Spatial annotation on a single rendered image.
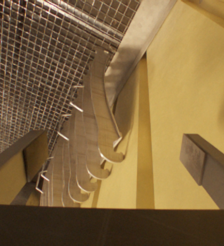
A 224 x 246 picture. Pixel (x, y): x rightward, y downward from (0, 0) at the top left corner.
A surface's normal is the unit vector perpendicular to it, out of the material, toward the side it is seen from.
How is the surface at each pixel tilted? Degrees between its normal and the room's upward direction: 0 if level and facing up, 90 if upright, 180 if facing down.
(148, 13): 0
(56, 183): 90
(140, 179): 90
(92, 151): 90
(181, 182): 90
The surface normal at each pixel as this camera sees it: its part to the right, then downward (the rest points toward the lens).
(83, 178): 0.44, -0.65
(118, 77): -0.13, 0.64
